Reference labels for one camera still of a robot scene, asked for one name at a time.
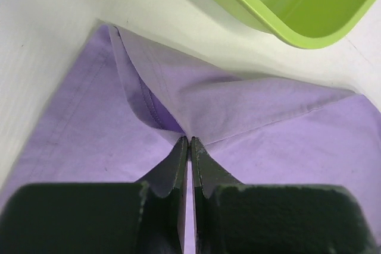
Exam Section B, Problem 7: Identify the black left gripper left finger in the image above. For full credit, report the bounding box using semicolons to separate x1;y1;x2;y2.
1;137;188;253

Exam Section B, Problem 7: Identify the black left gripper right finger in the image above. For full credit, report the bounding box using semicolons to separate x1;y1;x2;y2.
190;137;378;253

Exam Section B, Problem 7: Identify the purple t shirt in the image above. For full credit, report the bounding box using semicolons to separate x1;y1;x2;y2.
1;25;380;253

